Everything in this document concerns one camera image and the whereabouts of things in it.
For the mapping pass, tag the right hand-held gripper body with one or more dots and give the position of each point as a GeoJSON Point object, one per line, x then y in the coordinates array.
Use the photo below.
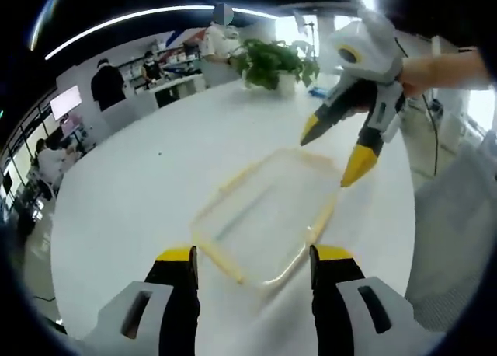
{"type": "Point", "coordinates": [369, 49]}

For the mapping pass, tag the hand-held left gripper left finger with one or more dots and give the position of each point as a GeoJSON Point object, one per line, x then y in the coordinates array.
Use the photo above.
{"type": "Point", "coordinates": [132, 313]}

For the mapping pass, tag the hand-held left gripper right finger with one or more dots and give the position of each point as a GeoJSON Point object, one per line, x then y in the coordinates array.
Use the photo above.
{"type": "Point", "coordinates": [365, 309]}

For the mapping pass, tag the clear container with yellow buckle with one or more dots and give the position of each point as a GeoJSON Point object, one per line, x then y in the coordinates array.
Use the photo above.
{"type": "Point", "coordinates": [268, 220]}

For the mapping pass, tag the person's right hand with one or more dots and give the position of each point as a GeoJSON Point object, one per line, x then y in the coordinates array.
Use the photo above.
{"type": "Point", "coordinates": [419, 78]}

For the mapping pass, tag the potted green plant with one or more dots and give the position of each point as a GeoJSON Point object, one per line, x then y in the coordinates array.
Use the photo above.
{"type": "Point", "coordinates": [272, 62]}

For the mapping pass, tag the person's grey clothing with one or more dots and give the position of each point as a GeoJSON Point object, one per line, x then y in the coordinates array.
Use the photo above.
{"type": "Point", "coordinates": [454, 235]}

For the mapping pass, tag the white counter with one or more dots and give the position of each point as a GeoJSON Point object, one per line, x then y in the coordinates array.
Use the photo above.
{"type": "Point", "coordinates": [171, 89]}

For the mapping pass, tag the long ceiling light strip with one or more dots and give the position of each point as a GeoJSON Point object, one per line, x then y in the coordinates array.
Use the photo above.
{"type": "Point", "coordinates": [128, 25]}

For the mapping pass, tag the bright monitor screen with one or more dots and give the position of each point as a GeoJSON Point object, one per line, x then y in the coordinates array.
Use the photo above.
{"type": "Point", "coordinates": [65, 101]}

